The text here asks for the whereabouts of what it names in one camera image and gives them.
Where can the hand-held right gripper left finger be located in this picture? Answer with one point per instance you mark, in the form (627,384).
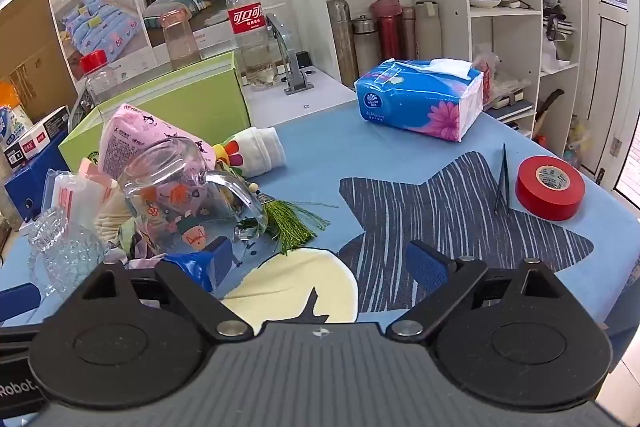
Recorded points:
(202,268)

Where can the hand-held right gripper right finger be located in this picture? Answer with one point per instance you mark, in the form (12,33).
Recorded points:
(429,268)

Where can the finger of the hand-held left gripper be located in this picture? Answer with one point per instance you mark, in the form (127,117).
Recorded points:
(17,304)

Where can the green towel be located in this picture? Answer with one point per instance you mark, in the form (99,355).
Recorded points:
(110,219)

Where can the clear zip bags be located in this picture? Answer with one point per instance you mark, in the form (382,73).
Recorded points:
(67,197)

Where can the pink printed packet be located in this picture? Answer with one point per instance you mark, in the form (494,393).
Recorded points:
(130,137)

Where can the pink sponge pad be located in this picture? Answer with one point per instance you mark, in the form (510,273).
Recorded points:
(89,167)

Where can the green cardboard box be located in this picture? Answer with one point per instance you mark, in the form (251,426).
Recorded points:
(200,99)

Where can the knobbly clear glass cup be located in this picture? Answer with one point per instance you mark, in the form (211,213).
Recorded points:
(65,252)

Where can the clear glass mug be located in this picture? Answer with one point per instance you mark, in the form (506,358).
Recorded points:
(185,197)

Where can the blue printed tablecloth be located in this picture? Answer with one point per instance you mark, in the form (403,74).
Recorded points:
(400,187)

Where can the blue metal box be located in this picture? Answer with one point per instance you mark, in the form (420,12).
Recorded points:
(35,182)

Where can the rolled colourful print towel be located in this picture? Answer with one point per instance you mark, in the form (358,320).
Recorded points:
(260,149)

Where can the red tape roll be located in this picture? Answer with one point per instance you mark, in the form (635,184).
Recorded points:
(547,192)

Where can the white red small boxes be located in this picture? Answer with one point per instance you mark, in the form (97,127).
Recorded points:
(37,134)

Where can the blue tissue pack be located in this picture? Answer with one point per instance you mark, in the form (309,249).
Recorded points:
(415,94)

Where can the stacked notebooks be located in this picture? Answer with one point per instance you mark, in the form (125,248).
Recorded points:
(510,104)

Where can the white machine base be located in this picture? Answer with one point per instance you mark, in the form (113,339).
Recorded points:
(305,102)

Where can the clear snack bag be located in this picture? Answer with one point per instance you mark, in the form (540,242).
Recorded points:
(487,72)

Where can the clear red-cap plastic bottle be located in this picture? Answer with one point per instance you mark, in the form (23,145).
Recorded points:
(100,79)

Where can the clear pink-lidded jar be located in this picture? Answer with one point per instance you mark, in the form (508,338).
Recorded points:
(180,39)

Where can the grey thermos flask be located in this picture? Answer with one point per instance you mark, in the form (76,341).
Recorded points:
(366,47)

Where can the beige thermos flask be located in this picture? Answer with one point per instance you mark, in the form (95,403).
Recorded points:
(429,32)

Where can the brown thermos flask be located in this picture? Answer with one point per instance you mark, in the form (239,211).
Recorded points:
(409,32)

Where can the white shelf unit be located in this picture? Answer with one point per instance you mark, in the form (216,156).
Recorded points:
(515,42)

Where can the red thermos flask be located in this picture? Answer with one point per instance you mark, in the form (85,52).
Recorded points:
(387,29)

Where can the clear red-label cola bottle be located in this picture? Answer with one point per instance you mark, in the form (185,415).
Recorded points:
(247,27)

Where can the bedding picture poster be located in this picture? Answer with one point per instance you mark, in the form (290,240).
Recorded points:
(115,27)

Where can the brown cardboard box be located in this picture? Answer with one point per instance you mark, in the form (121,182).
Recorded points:
(30,42)

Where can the white framed glass door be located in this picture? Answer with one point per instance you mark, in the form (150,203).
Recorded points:
(612,57)

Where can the black bag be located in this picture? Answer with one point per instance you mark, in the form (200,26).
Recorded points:
(555,14)

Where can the grey metal machine bracket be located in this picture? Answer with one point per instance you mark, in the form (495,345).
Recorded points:
(295,74)

